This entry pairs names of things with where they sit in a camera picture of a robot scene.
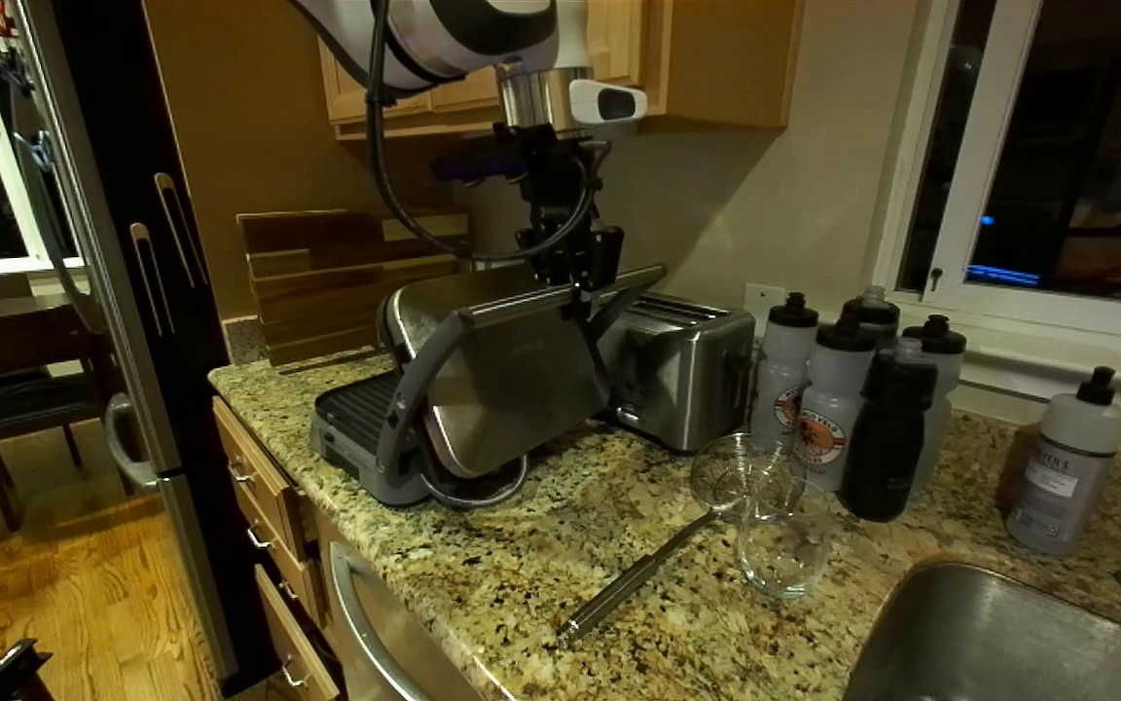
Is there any white framed kitchen window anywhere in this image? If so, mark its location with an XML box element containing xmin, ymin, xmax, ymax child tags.
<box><xmin>867</xmin><ymin>0</ymin><xmax>1121</xmax><ymax>393</ymax></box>

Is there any stainless grill sandwich maker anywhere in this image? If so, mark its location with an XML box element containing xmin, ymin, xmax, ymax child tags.
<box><xmin>306</xmin><ymin>260</ymin><xmax>675</xmax><ymax>512</ymax></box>

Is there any stainless steel toaster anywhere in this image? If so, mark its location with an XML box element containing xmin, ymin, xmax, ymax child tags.
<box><xmin>597</xmin><ymin>291</ymin><xmax>760</xmax><ymax>456</ymax></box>

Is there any dark dining table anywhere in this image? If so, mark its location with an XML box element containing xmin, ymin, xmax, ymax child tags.
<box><xmin>0</xmin><ymin>283</ymin><xmax>103</xmax><ymax>342</ymax></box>

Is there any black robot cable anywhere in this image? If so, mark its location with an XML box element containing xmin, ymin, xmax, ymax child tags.
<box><xmin>363</xmin><ymin>0</ymin><xmax>605</xmax><ymax>270</ymax></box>

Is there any white sport bottle black cap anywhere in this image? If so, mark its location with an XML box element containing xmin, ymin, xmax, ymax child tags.
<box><xmin>743</xmin><ymin>288</ymin><xmax>824</xmax><ymax>461</ymax></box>
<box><xmin>837</xmin><ymin>283</ymin><xmax>906</xmax><ymax>358</ymax></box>
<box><xmin>795</xmin><ymin>314</ymin><xmax>880</xmax><ymax>499</ymax></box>
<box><xmin>898</xmin><ymin>313</ymin><xmax>973</xmax><ymax>488</ymax></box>

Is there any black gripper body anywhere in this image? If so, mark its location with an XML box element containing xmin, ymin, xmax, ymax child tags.
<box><xmin>502</xmin><ymin>121</ymin><xmax>629</xmax><ymax>260</ymax></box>

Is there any slim metal kitchen tool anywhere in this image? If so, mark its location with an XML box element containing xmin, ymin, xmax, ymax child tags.
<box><xmin>549</xmin><ymin>501</ymin><xmax>727</xmax><ymax>651</ymax></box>

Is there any wooden upper cabinet double door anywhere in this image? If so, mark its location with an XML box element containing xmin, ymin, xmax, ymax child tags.
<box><xmin>315</xmin><ymin>0</ymin><xmax>806</xmax><ymax>143</ymax></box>

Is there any wooden drawer cabinet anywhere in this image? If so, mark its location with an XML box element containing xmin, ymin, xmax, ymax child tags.
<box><xmin>206</xmin><ymin>393</ymin><xmax>345</xmax><ymax>701</ymax></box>

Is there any stainless steel sink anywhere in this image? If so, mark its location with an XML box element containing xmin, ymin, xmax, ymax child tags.
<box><xmin>839</xmin><ymin>556</ymin><xmax>1121</xmax><ymax>701</ymax></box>

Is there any wrist mounted camera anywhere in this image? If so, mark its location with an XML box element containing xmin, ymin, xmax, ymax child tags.
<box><xmin>564</xmin><ymin>74</ymin><xmax>655</xmax><ymax>133</ymax></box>

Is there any black refrigerator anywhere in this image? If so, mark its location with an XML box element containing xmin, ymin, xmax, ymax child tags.
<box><xmin>13</xmin><ymin>0</ymin><xmax>279</xmax><ymax>692</ymax></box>

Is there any dark wooden chair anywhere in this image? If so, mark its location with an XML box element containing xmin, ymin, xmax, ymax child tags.
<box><xmin>0</xmin><ymin>307</ymin><xmax>123</xmax><ymax>534</ymax></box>

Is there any clear drinking glass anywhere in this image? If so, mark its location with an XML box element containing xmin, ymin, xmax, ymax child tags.
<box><xmin>724</xmin><ymin>432</ymin><xmax>839</xmax><ymax>610</ymax></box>

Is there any grey water bottle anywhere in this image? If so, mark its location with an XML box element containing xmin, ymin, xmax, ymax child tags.
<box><xmin>1006</xmin><ymin>361</ymin><xmax>1121</xmax><ymax>562</ymax></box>

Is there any dark wooden box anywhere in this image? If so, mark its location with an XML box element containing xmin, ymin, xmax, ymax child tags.
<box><xmin>234</xmin><ymin>208</ymin><xmax>475</xmax><ymax>369</ymax></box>

